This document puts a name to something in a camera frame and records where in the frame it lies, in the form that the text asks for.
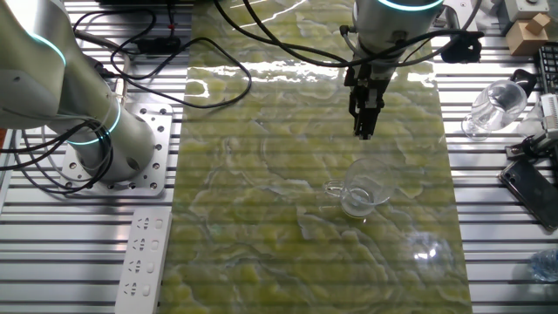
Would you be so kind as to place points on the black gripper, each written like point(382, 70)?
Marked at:
point(368, 87)

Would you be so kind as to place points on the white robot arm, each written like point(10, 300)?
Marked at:
point(43, 78)

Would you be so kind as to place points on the green marble pattern mat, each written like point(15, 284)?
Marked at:
point(261, 218)

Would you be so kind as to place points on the black holder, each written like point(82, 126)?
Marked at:
point(525, 78)

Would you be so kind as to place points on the black metal clamp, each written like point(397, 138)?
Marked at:
point(529, 147)

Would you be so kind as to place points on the wooden block puzzle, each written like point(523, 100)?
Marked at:
point(525, 39)

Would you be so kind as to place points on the black smartphone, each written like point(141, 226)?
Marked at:
point(532, 192)

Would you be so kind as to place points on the white ribbed device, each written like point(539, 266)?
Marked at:
point(550, 113)

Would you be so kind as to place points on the black keyboard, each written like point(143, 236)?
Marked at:
point(550, 65)

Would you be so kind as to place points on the grey button box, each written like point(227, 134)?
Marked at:
point(525, 9)

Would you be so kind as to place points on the black power adapter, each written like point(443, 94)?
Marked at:
point(159, 45)

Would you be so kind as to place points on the clear plastic bottle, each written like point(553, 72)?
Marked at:
point(547, 266)

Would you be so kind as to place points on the white power strip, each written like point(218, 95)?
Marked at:
point(144, 261)

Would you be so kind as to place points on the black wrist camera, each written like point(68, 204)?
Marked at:
point(462, 50)

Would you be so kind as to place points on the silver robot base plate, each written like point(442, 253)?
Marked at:
point(153, 174)

